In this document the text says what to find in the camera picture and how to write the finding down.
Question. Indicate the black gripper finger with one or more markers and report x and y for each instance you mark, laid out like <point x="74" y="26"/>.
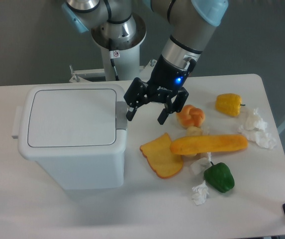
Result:
<point x="173" y="103"/>
<point x="136" y="96"/>

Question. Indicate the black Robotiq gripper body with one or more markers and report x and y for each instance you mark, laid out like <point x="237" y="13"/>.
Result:
<point x="166" y="81"/>

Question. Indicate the white plastic trash can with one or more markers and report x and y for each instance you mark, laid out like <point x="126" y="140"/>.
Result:
<point x="76" y="133"/>

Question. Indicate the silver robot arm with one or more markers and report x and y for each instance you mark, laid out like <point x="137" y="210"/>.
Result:
<point x="118" y="31"/>

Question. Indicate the knotted bread roll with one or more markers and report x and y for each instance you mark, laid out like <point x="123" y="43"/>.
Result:
<point x="190" y="116"/>

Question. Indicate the small round bread bun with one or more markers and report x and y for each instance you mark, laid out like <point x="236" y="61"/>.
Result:
<point x="194" y="131"/>

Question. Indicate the long orange baguette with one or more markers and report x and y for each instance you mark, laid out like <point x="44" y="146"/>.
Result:
<point x="208" y="143"/>

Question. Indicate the yellow bell pepper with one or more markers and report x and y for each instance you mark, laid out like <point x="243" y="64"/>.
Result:
<point x="229" y="104"/>

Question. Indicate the toast bread slice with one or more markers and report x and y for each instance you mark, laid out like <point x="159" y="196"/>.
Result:
<point x="159" y="157"/>

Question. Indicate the crumpled tissue near baguette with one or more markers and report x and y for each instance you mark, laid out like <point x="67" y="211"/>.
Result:
<point x="201" y="164"/>

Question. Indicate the large crumpled white tissue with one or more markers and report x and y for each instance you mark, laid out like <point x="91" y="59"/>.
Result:
<point x="254" y="129"/>

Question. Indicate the green bell pepper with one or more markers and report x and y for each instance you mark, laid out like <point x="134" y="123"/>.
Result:
<point x="219" y="177"/>

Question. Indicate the crumpled tissue at front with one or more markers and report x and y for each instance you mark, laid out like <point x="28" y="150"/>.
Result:
<point x="200" y="193"/>

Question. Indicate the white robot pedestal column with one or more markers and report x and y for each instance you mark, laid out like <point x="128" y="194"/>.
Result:
<point x="123" y="63"/>

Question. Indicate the white metal base frame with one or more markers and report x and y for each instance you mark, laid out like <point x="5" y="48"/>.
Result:
<point x="98" y="75"/>

